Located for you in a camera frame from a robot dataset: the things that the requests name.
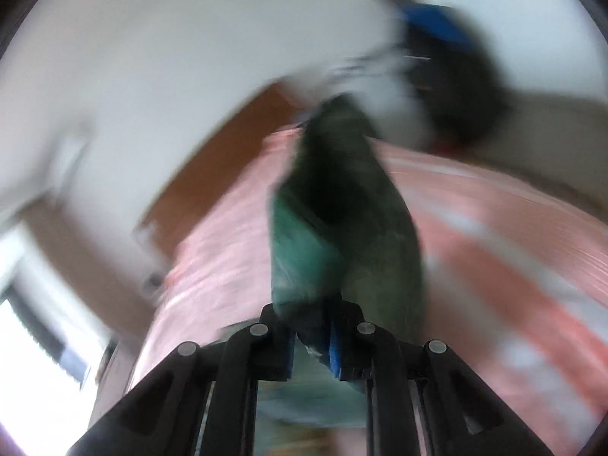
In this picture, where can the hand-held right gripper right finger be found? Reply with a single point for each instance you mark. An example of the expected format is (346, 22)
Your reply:
(336, 354)

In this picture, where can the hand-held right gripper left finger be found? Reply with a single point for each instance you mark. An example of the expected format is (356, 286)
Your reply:
(284, 351)

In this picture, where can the green patterned garment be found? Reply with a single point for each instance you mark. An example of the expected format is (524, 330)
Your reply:
(342, 228)

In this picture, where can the pink striped bed blanket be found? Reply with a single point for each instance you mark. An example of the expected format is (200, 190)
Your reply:
(479, 256)

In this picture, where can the wooden headboard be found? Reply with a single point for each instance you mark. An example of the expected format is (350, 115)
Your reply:
(213, 175)

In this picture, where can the white cloth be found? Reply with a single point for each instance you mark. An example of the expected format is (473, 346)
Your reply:
(384, 104)

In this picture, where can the window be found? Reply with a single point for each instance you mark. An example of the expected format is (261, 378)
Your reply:
(28, 342)

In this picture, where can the black and blue backpack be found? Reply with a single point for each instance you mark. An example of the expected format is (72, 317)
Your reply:
(451, 90)

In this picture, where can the wall socket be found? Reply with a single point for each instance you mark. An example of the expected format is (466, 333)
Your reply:
(153, 281)

